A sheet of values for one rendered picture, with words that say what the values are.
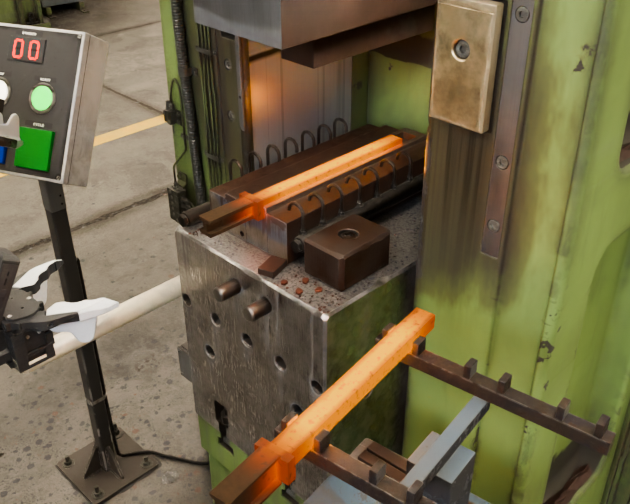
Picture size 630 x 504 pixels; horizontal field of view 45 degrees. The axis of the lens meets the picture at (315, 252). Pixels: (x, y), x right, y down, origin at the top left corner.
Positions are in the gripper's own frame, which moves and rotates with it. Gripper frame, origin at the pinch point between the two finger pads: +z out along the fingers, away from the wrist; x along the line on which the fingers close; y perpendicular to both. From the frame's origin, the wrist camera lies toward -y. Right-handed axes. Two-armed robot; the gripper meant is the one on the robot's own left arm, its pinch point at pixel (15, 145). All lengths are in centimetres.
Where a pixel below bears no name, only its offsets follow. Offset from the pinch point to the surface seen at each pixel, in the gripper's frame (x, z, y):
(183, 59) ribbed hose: -21.0, 17.3, 21.8
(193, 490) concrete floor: -16, 67, -80
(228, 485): -68, -45, -31
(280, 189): -49.4, 5.1, 0.2
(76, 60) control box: -6.1, 5.2, 17.2
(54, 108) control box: -3.0, 5.2, 8.0
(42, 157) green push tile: -2.6, 4.5, -1.2
